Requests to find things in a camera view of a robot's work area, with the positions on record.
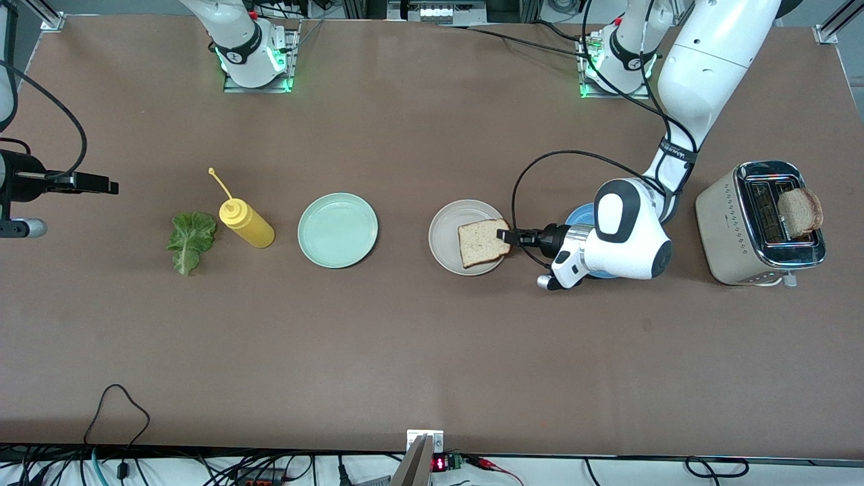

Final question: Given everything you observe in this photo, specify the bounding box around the coiled black cable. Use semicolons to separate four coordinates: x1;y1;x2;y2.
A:
685;457;750;479

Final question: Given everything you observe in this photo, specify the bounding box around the grey metal bar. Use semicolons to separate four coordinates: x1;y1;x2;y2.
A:
389;435;433;486

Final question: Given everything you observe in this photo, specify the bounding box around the blue plate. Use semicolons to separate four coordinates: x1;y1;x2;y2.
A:
566;202;620;279

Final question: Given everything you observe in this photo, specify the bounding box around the grey electronics box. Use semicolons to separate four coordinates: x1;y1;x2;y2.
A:
388;0;487;24

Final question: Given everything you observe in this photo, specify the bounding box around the red wire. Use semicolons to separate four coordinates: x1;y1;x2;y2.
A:
466;456;524;486

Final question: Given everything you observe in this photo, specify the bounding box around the beige chrome toaster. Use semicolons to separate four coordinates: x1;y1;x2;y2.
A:
695;161;827;288

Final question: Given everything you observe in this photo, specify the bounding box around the green lettuce leaf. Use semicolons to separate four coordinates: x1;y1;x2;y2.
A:
166;212;218;276

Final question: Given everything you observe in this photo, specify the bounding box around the thin black looped cable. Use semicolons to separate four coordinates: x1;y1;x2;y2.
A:
82;383;151;483

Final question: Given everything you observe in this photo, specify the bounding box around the yellow mustard squeeze bottle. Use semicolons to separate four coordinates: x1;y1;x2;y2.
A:
208;167;276;249

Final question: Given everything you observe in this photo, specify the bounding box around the beige plate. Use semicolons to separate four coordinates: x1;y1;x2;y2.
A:
428;199;508;277

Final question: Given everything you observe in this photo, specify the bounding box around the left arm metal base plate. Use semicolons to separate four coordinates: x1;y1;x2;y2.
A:
579;34;651;100

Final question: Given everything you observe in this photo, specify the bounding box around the short black table cable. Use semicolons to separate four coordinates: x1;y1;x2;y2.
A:
533;20;591;43

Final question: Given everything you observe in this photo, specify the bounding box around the brown bread slice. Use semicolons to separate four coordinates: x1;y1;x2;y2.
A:
778;188;824;238
458;218;514;269

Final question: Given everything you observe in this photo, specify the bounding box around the small metal bracket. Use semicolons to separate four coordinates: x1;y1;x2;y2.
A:
407;430;445;453

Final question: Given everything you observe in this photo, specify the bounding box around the long black table cable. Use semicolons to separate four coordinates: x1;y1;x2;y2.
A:
439;24;595;58

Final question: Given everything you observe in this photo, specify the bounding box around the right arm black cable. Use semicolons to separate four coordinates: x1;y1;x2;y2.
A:
0;0;88;180

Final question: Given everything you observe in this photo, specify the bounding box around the aluminium corner bracket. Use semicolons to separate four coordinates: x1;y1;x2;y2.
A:
24;0;66;32
813;0;864;46

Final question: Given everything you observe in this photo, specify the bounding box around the pale green plate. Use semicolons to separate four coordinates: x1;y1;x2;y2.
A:
298;193;379;269

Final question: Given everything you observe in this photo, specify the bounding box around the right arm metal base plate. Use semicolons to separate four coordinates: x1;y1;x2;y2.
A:
223;20;301;94

